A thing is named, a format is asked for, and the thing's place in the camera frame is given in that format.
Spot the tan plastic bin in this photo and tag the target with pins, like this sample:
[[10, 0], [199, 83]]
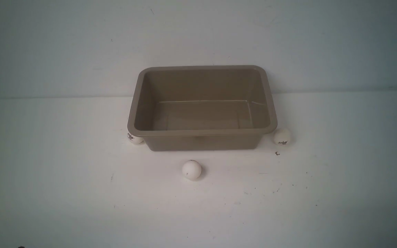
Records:
[[202, 108]]

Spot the white ball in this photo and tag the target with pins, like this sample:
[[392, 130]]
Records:
[[282, 137], [134, 139], [191, 170]]

